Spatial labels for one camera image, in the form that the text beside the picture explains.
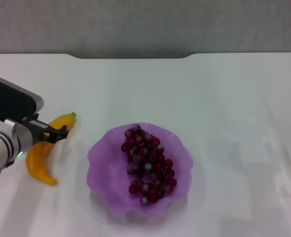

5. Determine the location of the purple wavy plastic bowl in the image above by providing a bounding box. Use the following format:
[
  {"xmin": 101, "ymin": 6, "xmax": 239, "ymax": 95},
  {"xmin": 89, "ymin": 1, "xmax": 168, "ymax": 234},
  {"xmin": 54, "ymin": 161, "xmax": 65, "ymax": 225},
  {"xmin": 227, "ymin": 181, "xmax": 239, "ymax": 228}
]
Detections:
[{"xmin": 86, "ymin": 122, "xmax": 194, "ymax": 218}]

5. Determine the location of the dark red grape bunch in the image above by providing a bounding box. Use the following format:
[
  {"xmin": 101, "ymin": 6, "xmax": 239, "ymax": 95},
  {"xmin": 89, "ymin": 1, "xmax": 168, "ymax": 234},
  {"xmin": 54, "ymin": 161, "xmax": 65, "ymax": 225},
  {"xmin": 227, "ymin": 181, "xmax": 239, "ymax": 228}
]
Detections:
[{"xmin": 120, "ymin": 124, "xmax": 178, "ymax": 205}]

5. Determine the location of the yellow banana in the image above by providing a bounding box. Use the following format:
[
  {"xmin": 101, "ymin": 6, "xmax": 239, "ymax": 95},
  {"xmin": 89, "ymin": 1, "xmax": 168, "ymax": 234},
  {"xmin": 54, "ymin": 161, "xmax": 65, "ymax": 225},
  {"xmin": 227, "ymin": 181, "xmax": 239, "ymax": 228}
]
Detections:
[{"xmin": 26, "ymin": 112, "xmax": 77, "ymax": 186}]

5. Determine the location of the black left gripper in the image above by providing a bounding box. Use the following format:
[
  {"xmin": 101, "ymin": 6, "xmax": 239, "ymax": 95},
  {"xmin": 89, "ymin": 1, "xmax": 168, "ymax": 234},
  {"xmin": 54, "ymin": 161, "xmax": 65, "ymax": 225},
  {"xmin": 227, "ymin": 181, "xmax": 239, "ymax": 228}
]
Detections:
[{"xmin": 19, "ymin": 113, "xmax": 70, "ymax": 146}]

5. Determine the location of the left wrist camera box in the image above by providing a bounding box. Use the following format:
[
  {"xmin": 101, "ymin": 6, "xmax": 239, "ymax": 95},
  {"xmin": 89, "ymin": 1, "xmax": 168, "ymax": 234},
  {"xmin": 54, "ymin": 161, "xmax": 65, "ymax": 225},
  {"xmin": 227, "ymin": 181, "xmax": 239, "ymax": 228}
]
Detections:
[{"xmin": 0, "ymin": 76, "xmax": 45, "ymax": 122}]

